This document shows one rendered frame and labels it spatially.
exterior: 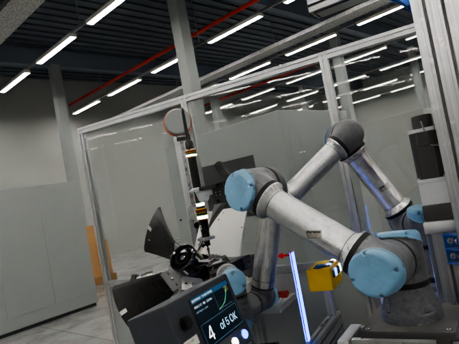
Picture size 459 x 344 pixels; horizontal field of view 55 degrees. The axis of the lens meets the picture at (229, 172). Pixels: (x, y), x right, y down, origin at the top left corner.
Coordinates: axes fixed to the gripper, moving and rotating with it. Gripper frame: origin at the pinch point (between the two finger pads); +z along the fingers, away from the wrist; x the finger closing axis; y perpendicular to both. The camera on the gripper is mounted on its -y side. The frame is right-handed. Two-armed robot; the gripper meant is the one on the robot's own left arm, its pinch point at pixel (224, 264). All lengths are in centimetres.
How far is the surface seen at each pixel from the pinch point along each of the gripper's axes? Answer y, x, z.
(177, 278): 18.4, 2.3, 18.1
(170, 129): 0, -67, 80
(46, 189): 176, -99, 557
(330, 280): -39.2, 20.0, 4.4
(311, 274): -33.9, 16.4, 8.6
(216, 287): 10, -7, -64
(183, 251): 13.1, -7.7, 14.4
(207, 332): 15, 0, -73
